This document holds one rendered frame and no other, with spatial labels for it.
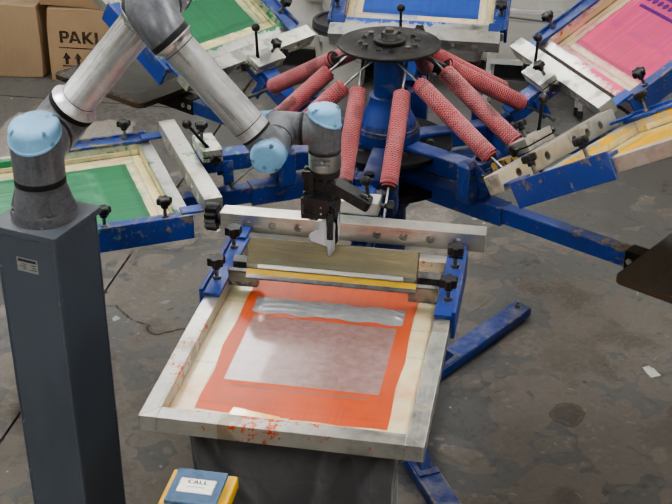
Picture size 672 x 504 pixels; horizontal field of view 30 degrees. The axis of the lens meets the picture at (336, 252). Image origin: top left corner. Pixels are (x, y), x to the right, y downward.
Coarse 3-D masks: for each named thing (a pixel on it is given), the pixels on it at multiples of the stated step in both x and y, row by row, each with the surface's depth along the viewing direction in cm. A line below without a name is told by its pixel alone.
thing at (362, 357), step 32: (352, 288) 306; (320, 352) 281; (352, 352) 281; (384, 352) 281; (320, 384) 270; (352, 384) 270; (384, 384) 270; (320, 416) 260; (352, 416) 260; (384, 416) 260
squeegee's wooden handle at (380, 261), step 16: (256, 240) 298; (272, 240) 297; (288, 240) 297; (256, 256) 298; (272, 256) 297; (288, 256) 296; (304, 256) 296; (320, 256) 295; (336, 256) 295; (352, 256) 294; (368, 256) 293; (384, 256) 293; (400, 256) 292; (416, 256) 292; (368, 272) 293; (384, 272) 292; (400, 272) 292; (416, 272) 291
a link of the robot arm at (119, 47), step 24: (120, 24) 274; (96, 48) 279; (120, 48) 275; (96, 72) 279; (120, 72) 280; (48, 96) 286; (72, 96) 283; (96, 96) 283; (72, 120) 284; (72, 144) 287
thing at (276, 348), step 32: (256, 288) 306; (288, 288) 306; (320, 288) 306; (256, 320) 293; (288, 320) 293; (320, 320) 293; (224, 352) 281; (256, 352) 281; (288, 352) 281; (224, 384) 270; (288, 384) 270; (288, 416) 260
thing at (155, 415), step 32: (224, 288) 300; (192, 320) 286; (448, 320) 286; (192, 352) 276; (160, 384) 264; (160, 416) 254; (192, 416) 254; (224, 416) 254; (416, 416) 254; (320, 448) 250; (352, 448) 248; (384, 448) 247; (416, 448) 245
